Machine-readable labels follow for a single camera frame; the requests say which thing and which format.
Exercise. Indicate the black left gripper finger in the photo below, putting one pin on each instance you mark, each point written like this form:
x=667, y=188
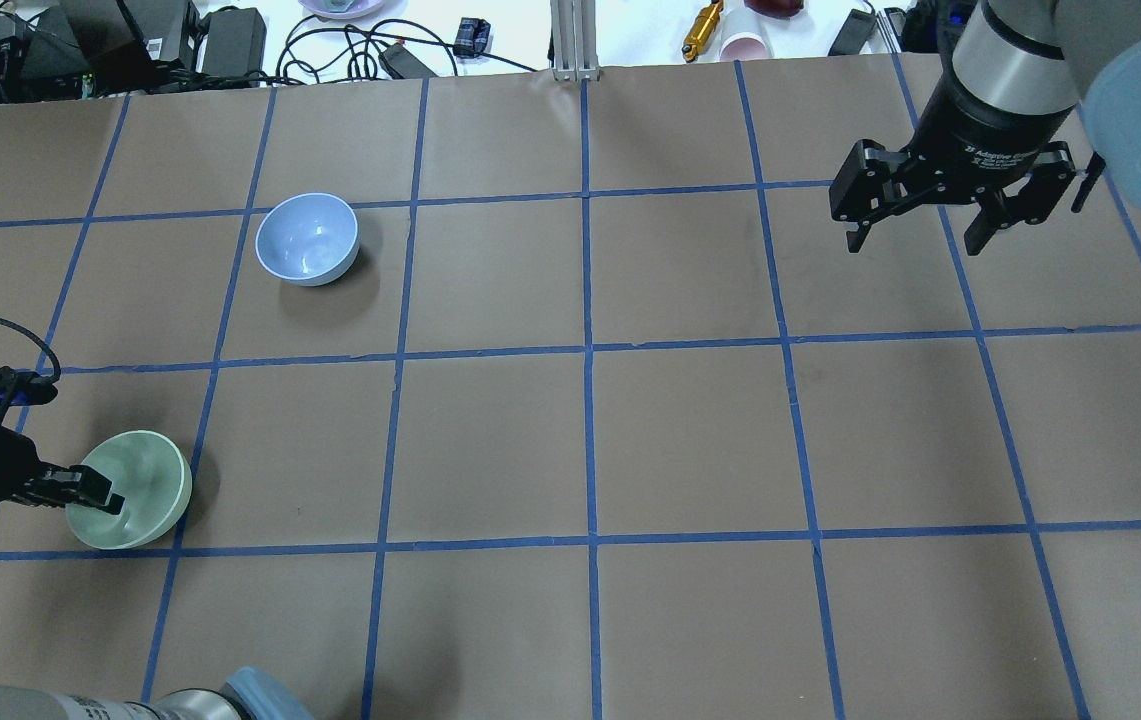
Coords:
x=80, y=486

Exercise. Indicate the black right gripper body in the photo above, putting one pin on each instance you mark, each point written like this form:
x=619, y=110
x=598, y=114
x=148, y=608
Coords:
x=975, y=133

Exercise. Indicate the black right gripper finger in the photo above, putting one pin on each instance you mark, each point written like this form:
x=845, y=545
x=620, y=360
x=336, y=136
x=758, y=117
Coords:
x=874, y=184
x=1044, y=186

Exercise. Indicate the green bowl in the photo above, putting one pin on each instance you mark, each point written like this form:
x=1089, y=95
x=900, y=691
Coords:
x=153, y=478

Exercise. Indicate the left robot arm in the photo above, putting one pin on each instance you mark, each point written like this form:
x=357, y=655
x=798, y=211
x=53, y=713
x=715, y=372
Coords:
x=250, y=693

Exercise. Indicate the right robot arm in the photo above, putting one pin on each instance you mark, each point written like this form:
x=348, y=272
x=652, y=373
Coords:
x=1039, y=57

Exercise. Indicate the blue bowl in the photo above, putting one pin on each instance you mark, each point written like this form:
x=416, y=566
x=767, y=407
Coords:
x=308, y=240

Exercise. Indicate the pink cup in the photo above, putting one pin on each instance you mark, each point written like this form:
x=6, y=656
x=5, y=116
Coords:
x=744, y=45

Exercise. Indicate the yellow screwdriver tool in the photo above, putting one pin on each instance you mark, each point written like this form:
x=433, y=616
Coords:
x=701, y=30

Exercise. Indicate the small blue black device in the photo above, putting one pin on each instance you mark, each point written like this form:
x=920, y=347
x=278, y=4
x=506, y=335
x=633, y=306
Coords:
x=472, y=39

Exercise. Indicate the black power adapter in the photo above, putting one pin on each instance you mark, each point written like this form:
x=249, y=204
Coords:
x=234, y=40

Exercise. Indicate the purple plate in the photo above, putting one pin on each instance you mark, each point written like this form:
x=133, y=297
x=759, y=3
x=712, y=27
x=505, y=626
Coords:
x=342, y=10

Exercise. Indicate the aluminium frame post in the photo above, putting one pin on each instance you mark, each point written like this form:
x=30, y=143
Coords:
x=574, y=40

